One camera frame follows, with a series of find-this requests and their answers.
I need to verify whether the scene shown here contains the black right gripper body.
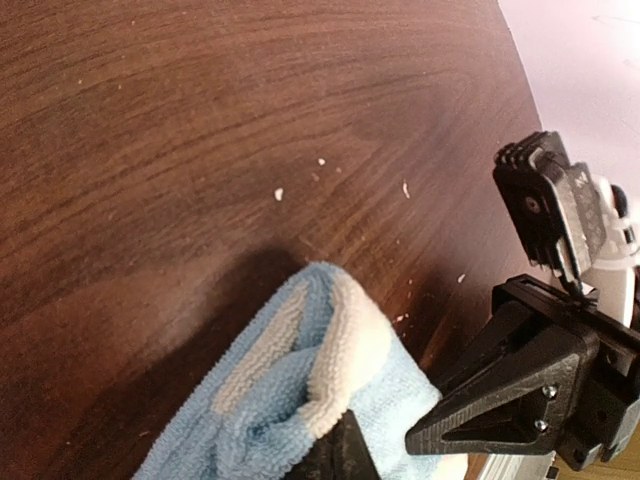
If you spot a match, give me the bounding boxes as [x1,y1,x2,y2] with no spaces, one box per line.
[492,275,639,471]

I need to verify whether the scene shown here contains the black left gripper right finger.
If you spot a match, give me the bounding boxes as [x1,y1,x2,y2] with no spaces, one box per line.
[405,301,598,455]

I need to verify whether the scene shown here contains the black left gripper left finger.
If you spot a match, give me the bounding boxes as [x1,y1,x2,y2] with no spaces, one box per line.
[292,410,380,480]

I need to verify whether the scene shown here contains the blue patterned towel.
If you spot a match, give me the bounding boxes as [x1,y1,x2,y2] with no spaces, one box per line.
[137,263,468,479]

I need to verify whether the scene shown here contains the front aluminium rail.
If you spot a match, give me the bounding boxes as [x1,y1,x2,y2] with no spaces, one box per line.
[466,452,560,480]

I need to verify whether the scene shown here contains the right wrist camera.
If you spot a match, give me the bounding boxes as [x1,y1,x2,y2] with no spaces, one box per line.
[492,130,640,321]

